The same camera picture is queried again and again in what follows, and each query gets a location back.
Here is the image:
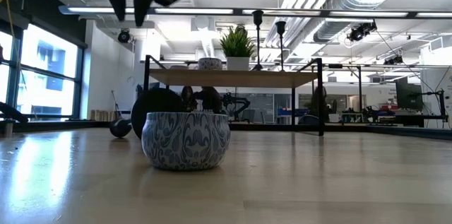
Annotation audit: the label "black background workstation frame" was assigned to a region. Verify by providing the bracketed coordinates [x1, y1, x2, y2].
[367, 89, 450, 129]

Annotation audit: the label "wooden shelf black legs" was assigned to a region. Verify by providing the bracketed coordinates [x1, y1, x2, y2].
[142, 54, 325, 137]

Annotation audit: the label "stacked wooden blocks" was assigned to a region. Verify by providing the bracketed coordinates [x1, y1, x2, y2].
[90, 110, 111, 122]

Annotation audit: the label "long ceiling light bar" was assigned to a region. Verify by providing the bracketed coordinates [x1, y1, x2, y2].
[58, 4, 452, 20]

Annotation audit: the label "green plant white pot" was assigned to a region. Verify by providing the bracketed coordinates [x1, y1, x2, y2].
[219, 25, 257, 72]

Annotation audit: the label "dark leaf-print candle tin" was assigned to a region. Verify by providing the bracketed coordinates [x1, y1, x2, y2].
[196, 57, 224, 71]

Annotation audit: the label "dark computer monitor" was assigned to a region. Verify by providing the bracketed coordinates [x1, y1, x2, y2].
[395, 75, 424, 112]

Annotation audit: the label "black ceiling camera cluster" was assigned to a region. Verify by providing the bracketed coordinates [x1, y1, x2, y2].
[345, 20, 379, 43]

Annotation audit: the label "blue floral candle tin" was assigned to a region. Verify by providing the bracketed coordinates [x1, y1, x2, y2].
[141, 110, 232, 172]

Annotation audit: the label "silver ventilation duct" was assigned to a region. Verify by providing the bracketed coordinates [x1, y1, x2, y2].
[312, 0, 417, 43]

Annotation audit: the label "person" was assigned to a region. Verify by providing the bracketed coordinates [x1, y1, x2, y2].
[309, 86, 329, 116]
[181, 85, 197, 112]
[197, 86, 224, 114]

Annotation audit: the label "black metal table frame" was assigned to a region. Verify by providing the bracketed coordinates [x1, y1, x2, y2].
[0, 100, 452, 142]

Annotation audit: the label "large window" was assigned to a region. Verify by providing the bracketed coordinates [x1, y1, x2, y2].
[0, 22, 85, 123]

